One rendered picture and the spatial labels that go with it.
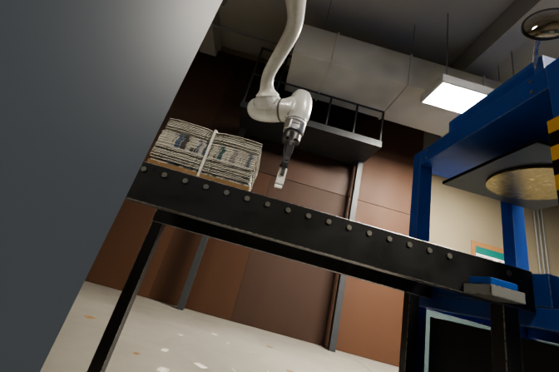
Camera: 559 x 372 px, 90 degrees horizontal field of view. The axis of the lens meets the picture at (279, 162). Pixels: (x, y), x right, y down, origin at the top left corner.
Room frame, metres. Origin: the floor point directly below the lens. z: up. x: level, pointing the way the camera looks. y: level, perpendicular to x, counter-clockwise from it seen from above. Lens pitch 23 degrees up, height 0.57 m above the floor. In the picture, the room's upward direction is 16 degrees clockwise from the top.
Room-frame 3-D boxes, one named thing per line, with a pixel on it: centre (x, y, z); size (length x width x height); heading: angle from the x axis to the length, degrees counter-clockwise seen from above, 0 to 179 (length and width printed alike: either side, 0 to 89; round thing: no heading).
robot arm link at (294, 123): (1.01, -0.02, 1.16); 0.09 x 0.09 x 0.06
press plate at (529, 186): (1.14, -1.20, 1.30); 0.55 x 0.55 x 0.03; 1
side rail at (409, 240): (0.86, -0.19, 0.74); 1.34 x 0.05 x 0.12; 91
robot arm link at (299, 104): (1.02, -0.01, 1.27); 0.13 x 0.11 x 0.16; 65
